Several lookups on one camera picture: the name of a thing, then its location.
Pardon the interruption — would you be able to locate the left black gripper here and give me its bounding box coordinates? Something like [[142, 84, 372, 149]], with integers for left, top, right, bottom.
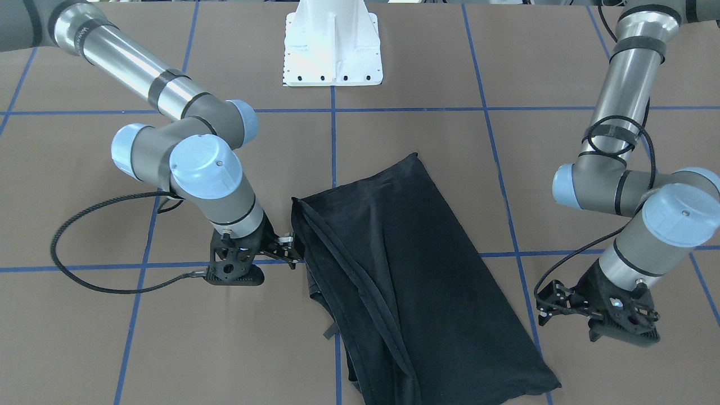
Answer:
[[535, 260, 660, 344]]

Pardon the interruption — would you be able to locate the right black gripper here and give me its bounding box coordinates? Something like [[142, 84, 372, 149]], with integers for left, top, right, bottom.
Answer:
[[205, 217, 304, 286]]

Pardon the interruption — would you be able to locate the black graphic t-shirt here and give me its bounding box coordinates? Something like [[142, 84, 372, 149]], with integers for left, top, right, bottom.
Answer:
[[291, 153, 561, 404]]

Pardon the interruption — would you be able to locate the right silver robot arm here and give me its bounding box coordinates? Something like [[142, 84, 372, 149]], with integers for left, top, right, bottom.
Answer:
[[2, 78, 579, 329]]

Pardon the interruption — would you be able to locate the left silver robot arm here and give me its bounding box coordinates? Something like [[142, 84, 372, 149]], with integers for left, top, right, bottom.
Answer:
[[533, 1, 718, 348]]

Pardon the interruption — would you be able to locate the brown paper table cover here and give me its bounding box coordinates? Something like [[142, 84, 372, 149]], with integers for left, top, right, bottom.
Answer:
[[1, 2, 718, 404]]

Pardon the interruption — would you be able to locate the black braided cable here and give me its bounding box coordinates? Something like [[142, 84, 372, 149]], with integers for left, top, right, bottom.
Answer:
[[532, 115, 658, 307]]

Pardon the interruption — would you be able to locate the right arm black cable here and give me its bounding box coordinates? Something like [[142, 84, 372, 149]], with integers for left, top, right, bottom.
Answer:
[[51, 191, 212, 295]]

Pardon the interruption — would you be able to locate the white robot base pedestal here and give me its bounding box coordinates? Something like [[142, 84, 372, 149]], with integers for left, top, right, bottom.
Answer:
[[282, 1, 384, 87]]

